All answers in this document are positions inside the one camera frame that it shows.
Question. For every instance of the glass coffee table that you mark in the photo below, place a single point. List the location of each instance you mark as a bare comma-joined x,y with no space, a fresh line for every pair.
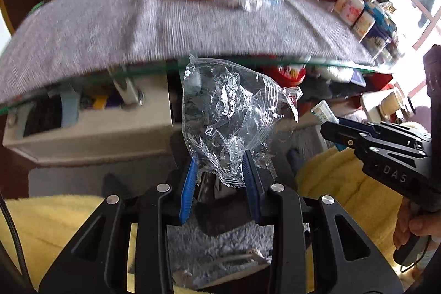
86,142

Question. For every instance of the cream ceramic jar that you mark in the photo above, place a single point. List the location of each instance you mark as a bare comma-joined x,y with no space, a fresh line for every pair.
384,104

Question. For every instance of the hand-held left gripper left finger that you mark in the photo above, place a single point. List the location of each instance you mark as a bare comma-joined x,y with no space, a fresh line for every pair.
187,190

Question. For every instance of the grey table cloth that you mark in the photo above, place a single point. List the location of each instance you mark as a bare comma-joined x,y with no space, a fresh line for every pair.
103,39

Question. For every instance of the blue round tin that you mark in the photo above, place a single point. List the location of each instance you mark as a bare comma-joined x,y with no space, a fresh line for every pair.
377,37

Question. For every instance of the clear plastic wrapper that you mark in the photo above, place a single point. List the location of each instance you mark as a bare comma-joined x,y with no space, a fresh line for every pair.
227,108

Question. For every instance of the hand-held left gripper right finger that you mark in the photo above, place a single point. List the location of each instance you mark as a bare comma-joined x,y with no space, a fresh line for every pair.
251,190

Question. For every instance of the small white bottle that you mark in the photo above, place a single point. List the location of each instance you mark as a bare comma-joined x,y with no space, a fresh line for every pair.
363,23

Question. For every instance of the white bottle pink label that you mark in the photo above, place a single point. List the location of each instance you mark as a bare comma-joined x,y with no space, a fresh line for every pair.
348,8

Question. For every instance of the person's right hand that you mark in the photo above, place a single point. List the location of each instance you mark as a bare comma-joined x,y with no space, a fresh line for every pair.
427,230

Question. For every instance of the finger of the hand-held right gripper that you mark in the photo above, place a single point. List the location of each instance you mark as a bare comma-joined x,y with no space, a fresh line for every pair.
355,124
344,139

